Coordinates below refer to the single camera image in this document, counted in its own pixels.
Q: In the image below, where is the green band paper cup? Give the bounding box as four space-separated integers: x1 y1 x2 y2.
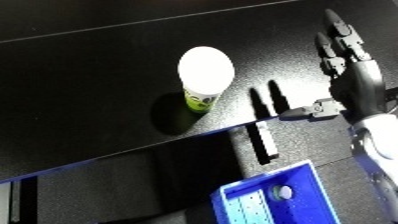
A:
270 184 295 202
175 45 237 114

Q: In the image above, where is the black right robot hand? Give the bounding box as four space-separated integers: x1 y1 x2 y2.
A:
277 8 390 124

